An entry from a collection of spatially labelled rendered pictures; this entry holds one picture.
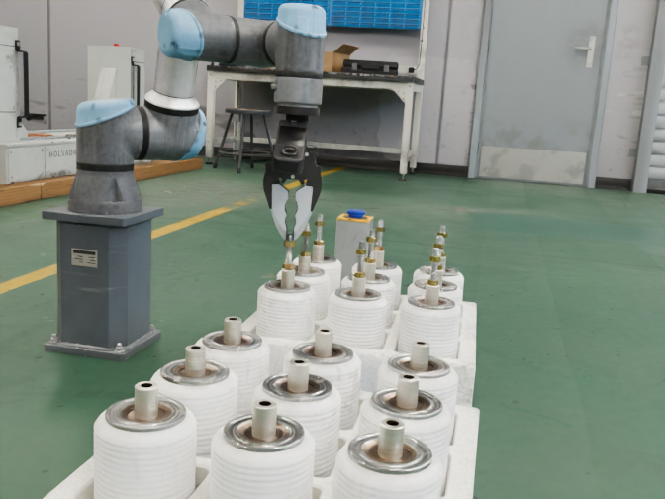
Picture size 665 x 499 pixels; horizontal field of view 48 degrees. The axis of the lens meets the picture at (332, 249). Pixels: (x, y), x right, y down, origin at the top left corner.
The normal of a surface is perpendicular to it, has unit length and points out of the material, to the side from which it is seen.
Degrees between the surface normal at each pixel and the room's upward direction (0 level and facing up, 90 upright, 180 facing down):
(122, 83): 90
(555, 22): 90
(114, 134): 90
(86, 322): 90
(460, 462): 0
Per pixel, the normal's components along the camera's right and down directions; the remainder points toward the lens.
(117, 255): 0.53, 0.20
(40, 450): 0.06, -0.98
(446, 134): -0.22, 0.18
